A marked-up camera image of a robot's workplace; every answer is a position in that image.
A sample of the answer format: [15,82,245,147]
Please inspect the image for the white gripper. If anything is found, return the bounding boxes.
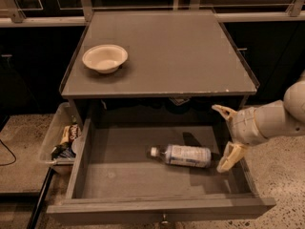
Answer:
[212,104,267,173]

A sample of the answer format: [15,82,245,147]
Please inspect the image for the blue plastic water bottle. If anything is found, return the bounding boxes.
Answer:
[149,144,212,168]

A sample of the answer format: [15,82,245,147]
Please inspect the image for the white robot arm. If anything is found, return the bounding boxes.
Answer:
[212,71,305,173]

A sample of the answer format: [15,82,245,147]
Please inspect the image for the grey open top drawer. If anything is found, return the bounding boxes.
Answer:
[47,118,275,225]

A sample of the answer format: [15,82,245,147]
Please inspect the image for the grey cabinet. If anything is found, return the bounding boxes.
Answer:
[60,10,259,115]

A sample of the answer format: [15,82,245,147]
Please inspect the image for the white paper bowl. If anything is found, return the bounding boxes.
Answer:
[82,45,128,73]

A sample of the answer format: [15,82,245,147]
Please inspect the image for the snack bag in bin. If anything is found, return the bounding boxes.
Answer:
[60,124,81,144]

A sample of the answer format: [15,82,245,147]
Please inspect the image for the dark packet in bin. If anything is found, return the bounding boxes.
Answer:
[51,142,76,159]

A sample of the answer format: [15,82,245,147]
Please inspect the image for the clear plastic storage bin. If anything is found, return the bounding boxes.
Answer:
[39,102,78,175]

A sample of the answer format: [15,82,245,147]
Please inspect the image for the black cable on floor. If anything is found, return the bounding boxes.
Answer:
[0,139,17,167]

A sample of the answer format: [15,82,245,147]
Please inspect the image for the metal railing frame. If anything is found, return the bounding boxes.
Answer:
[0,0,305,27]

